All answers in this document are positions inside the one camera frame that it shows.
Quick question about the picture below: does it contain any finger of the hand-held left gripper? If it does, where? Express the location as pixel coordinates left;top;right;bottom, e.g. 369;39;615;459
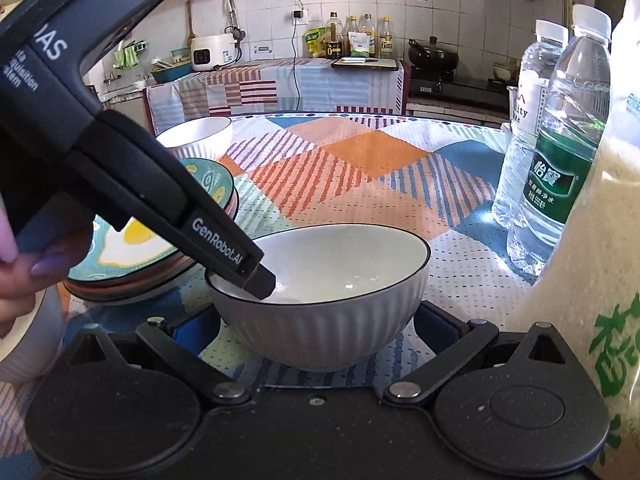
65;109;277;302

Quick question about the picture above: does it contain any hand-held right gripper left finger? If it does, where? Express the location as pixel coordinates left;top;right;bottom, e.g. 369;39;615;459
62;305;253;403

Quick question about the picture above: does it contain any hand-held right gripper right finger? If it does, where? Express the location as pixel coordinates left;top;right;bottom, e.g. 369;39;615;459
382;301;573;406

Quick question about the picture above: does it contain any teal fried egg plate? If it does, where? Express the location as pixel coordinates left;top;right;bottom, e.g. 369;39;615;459
65;157;237;285

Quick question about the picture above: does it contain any white black-rimmed bowl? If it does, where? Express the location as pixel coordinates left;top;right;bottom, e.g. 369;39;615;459
205;224;432;372
0;285;66;386

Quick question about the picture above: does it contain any person's left hand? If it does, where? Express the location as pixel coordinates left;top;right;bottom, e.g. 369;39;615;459
0;206;97;341

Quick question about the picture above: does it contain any green cloth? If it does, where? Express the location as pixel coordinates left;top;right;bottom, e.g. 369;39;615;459
114;40;148;70

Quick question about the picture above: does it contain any small white ribbed bowl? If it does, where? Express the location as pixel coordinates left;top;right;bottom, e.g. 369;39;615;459
155;116;234;162

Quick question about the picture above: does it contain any teal basin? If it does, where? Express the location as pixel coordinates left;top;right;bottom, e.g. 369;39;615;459
150;60;193;84

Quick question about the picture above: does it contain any white rice cooker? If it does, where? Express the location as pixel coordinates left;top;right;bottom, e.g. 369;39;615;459
191;35;240;72

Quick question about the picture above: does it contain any patchwork tablecloth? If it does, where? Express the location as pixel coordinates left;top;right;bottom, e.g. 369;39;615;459
0;111;551;396

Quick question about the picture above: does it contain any white hanging utensil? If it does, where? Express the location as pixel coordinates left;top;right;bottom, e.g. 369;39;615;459
225;0;246;37

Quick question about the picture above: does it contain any patchwork counter cloth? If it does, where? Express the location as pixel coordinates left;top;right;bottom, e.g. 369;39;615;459
145;57;405;136

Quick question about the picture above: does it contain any green label water bottle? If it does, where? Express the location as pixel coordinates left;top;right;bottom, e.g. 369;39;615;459
506;4;613;277

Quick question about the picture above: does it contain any white label water bottle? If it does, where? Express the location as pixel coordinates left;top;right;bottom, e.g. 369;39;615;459
491;19;570;228

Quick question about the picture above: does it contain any clear bag of rice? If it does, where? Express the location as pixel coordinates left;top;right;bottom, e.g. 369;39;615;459
510;0;640;480

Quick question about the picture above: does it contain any yellow green seasoning packet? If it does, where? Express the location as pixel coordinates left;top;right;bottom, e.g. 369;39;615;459
304;27;327;58

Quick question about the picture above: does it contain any cutting board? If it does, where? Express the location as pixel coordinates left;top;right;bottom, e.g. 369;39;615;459
331;56;400;71

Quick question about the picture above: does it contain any black gas stove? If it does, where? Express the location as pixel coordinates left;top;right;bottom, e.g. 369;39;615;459
407;72;511;107

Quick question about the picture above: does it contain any dark oil bottle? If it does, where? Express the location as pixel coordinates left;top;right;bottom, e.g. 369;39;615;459
325;11;346;59

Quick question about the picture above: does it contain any white green packet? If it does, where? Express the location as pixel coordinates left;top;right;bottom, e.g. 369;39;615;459
348;31;376;58

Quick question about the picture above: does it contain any yellow label oil bottle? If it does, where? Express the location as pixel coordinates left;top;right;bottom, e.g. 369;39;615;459
379;16;394;58

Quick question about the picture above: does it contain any black wok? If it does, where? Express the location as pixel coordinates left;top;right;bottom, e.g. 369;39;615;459
407;37;460;72

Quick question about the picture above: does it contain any black power cord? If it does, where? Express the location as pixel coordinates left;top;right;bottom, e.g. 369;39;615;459
294;19;304;112

